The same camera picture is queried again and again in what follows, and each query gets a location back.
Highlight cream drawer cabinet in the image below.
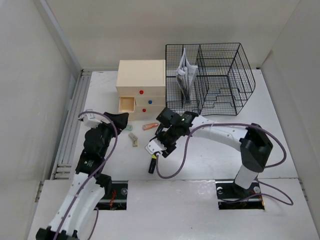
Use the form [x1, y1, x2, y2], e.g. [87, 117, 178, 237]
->
[116, 59, 166, 121]

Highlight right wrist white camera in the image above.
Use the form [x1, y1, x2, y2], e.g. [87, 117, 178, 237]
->
[145, 138, 167, 155]

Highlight green transparent correction tape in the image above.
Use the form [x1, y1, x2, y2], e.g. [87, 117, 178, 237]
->
[125, 125, 133, 131]

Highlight wrist white camera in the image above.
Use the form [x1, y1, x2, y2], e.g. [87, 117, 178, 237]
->
[78, 109, 102, 128]
[145, 138, 167, 155]

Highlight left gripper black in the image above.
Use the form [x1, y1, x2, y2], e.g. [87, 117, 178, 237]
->
[91, 112, 128, 157]

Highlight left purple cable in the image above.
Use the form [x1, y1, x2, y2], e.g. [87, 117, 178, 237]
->
[52, 112, 120, 240]

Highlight black wire mesh organizer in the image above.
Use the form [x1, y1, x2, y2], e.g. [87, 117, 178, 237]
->
[165, 42, 256, 116]

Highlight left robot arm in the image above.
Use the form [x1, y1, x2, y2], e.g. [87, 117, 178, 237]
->
[35, 110, 129, 240]

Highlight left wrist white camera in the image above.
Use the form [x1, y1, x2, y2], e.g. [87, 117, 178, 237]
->
[78, 109, 102, 128]

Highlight white paper manual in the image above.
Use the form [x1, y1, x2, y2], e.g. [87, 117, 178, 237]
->
[175, 47, 198, 103]

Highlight yellow cap black highlighter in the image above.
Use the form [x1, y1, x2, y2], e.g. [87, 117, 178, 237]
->
[148, 153, 158, 174]

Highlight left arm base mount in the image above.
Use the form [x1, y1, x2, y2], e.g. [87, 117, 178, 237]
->
[96, 181, 128, 211]

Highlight small drawer yellow knob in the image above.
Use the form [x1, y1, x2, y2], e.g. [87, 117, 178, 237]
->
[118, 96, 136, 113]

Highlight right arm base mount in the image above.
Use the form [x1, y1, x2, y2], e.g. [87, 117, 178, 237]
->
[215, 179, 265, 210]

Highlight aluminium rail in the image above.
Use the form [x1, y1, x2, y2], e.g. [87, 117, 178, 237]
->
[48, 69, 92, 180]

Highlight grey eraser with sleeve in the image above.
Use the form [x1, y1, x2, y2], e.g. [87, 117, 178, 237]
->
[128, 132, 138, 147]

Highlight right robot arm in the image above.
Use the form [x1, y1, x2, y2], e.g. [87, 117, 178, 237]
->
[145, 107, 273, 197]

